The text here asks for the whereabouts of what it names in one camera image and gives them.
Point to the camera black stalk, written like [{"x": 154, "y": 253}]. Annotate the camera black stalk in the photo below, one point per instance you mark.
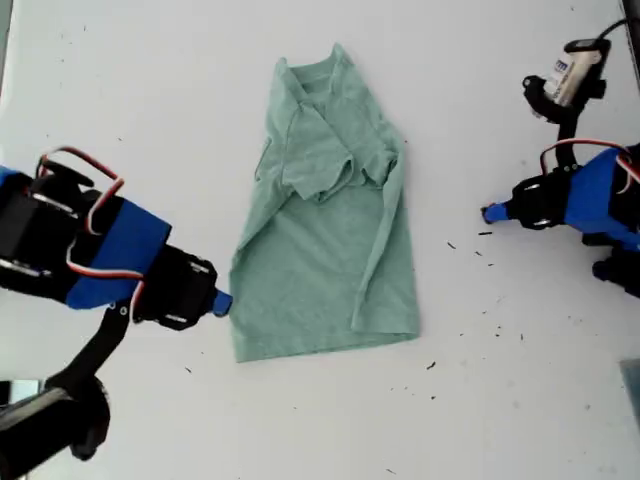
[
  {"x": 107, "y": 335},
  {"x": 567, "y": 130}
]

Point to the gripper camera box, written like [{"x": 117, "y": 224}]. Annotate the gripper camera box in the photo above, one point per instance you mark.
[
  {"x": 30, "y": 425},
  {"x": 570, "y": 75}
]

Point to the green t-shirt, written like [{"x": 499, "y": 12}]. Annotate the green t-shirt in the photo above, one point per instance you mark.
[{"x": 310, "y": 275}]

